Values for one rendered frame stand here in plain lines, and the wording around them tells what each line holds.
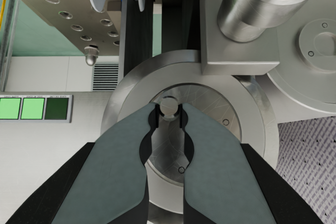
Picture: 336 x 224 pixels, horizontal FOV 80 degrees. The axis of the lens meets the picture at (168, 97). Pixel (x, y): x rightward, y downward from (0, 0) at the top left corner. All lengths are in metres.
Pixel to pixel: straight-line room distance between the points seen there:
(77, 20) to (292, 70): 0.38
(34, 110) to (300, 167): 0.56
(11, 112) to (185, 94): 0.53
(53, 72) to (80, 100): 2.92
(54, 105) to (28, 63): 3.17
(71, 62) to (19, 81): 0.81
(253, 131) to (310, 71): 0.08
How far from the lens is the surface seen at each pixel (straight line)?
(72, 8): 0.43
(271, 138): 0.19
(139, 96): 0.16
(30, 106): 0.61
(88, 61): 0.55
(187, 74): 0.17
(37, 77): 3.57
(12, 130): 0.63
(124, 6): 0.22
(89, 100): 0.54
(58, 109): 0.57
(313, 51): 0.21
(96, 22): 0.45
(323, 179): 0.34
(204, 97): 0.15
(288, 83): 0.20
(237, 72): 0.16
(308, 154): 0.35
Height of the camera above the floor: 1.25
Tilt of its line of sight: 11 degrees down
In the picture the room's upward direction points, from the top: 180 degrees counter-clockwise
